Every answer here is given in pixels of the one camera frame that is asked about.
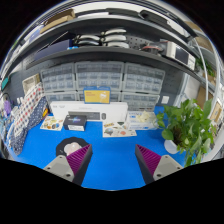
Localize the black googly-eyed mouse pad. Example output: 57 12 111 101
55 136 90 158

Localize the white woven basket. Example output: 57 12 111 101
22 73 43 95

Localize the colourful sticker sheet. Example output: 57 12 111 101
102 121 138 138
39 115 65 132

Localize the checked and dotted cloth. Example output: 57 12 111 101
6 83 48 157

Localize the white and blue tissue box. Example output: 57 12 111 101
128 110 159 131

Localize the dark wall shelf unit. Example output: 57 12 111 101
0 8 224 96

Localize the long white keyboard box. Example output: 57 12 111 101
49 100 129 123

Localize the yellow box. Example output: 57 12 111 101
83 86 112 105

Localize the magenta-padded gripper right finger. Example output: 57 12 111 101
134 143 184 185

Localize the green potted plant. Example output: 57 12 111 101
156 98 218 168

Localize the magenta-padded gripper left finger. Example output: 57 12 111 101
43 143 94 187

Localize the small purple figure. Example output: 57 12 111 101
3 99 13 116

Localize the small black box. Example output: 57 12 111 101
62 114 88 132

